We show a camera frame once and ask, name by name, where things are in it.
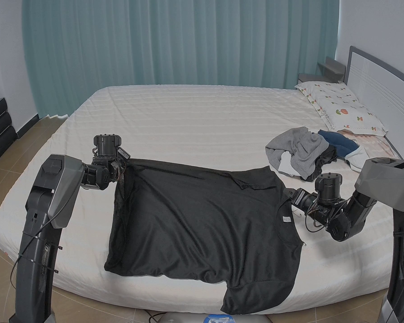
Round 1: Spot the pile of clothes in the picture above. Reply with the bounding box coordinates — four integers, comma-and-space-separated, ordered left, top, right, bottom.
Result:
265, 126, 368, 182

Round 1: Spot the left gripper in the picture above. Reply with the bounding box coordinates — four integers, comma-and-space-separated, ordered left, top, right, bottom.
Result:
115, 146, 131, 164

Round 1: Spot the grey bedside table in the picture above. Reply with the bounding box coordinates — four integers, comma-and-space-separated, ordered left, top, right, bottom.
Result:
298, 57, 347, 85

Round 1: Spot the black T-shirt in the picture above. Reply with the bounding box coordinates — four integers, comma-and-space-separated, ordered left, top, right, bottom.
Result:
103, 157, 306, 315

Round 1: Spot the bed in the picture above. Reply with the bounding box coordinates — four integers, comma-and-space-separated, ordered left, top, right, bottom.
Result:
0, 46, 404, 317

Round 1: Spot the black cable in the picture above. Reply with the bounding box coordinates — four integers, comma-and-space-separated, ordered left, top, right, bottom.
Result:
9, 214, 56, 287

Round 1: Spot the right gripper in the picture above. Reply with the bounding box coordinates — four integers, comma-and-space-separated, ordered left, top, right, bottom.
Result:
287, 187, 319, 216

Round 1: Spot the blue-green curtain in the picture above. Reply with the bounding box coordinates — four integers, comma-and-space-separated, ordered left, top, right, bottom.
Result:
22, 0, 340, 118

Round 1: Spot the white printed pillow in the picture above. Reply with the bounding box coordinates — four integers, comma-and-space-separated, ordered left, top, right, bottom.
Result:
294, 80, 389, 137

